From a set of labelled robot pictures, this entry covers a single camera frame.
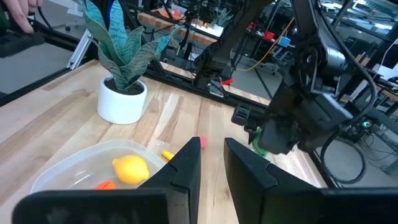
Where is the person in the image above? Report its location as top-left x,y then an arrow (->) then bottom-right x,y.
0,0 -> 43,34

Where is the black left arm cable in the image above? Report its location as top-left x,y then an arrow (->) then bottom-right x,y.
318,0 -> 377,185

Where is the yellow hanging cable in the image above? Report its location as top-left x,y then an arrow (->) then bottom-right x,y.
238,17 -> 295,72

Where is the snake plant in white pot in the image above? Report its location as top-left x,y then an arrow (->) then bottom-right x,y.
76,0 -> 184,126

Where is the orange toy carrot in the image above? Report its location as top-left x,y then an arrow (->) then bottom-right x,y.
94,180 -> 116,190

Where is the dark green toy avocado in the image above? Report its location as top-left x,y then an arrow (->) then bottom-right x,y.
251,128 -> 270,156

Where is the silver aluminium profile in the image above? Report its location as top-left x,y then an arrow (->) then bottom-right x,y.
66,29 -> 93,70

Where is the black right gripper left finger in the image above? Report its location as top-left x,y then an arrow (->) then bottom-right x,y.
11,136 -> 203,224

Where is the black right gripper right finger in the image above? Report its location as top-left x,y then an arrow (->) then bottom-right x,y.
223,137 -> 398,224

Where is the clear plastic tupperware container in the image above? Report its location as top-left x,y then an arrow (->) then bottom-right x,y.
29,139 -> 167,194

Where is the yellow toy lemon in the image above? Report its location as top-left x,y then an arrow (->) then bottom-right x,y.
111,154 -> 150,185

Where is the wooden workbench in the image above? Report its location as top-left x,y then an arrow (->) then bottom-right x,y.
137,8 -> 225,47

